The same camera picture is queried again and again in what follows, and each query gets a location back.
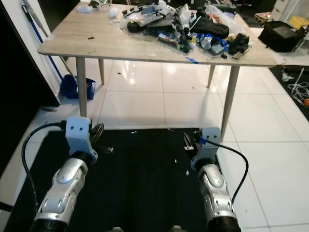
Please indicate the black toothed rubber track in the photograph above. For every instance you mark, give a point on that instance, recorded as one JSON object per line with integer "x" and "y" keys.
{"x": 212, "y": 28}

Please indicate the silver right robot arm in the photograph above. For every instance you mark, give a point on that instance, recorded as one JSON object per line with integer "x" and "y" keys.
{"x": 217, "y": 188}

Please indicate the blue dustpan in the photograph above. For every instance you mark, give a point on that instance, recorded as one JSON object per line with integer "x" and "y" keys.
{"x": 70, "y": 87}

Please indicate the black floor rug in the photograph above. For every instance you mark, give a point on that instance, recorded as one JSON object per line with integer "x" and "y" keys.
{"x": 149, "y": 193}

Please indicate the blue tape piece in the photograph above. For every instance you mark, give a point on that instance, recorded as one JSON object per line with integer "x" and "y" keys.
{"x": 191, "y": 60}

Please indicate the grey left robot foot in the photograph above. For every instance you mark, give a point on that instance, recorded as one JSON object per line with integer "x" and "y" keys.
{"x": 118, "y": 229}

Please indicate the grey robot foot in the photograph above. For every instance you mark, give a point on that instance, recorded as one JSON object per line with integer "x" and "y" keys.
{"x": 176, "y": 228}
{"x": 118, "y": 229}

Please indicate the grey right robot foot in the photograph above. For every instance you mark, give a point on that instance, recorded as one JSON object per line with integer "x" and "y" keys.
{"x": 176, "y": 228}

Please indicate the light wooden table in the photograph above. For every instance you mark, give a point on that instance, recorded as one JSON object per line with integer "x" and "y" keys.
{"x": 91, "y": 48}

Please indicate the grey motor with blue tape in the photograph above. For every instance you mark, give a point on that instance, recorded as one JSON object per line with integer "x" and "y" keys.
{"x": 212, "y": 44}

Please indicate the green red white carton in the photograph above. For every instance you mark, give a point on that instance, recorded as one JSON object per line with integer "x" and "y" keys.
{"x": 166, "y": 40}

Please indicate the black plastic gadget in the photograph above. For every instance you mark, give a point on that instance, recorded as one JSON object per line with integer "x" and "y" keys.
{"x": 239, "y": 43}

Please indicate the black flat rubber pad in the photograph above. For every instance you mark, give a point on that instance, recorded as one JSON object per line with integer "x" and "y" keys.
{"x": 147, "y": 27}

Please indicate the orange plug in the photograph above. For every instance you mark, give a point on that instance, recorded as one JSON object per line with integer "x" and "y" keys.
{"x": 306, "y": 102}

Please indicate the white crumpled tissue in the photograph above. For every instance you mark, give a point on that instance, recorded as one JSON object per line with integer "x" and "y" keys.
{"x": 113, "y": 13}

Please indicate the white power strip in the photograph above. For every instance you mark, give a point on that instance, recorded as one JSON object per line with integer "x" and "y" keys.
{"x": 84, "y": 8}

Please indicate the clear bubble wrap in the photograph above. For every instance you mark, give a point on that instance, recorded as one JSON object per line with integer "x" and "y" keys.
{"x": 234, "y": 21}

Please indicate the clear bag with red packet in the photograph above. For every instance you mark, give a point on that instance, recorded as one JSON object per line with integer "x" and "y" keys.
{"x": 149, "y": 17}

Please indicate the small black device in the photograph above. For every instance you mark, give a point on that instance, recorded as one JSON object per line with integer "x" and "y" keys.
{"x": 96, "y": 4}

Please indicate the black carry case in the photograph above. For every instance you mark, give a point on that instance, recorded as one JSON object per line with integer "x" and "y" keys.
{"x": 280, "y": 36}

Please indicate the small wooden pallet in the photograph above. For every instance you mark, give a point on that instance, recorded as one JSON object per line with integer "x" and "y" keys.
{"x": 263, "y": 18}

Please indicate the yellow box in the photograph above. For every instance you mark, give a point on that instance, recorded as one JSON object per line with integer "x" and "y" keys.
{"x": 299, "y": 21}

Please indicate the white drawer cabinet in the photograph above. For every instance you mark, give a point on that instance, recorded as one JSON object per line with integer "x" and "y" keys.
{"x": 289, "y": 7}

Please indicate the light blue left wrist camera mount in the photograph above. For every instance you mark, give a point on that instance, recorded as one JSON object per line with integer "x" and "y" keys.
{"x": 79, "y": 133}

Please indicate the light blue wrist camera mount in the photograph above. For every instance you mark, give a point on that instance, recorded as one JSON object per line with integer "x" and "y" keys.
{"x": 79, "y": 133}
{"x": 210, "y": 140}

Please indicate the light blue right wrist camera mount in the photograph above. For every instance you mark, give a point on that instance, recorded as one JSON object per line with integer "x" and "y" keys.
{"x": 210, "y": 140}

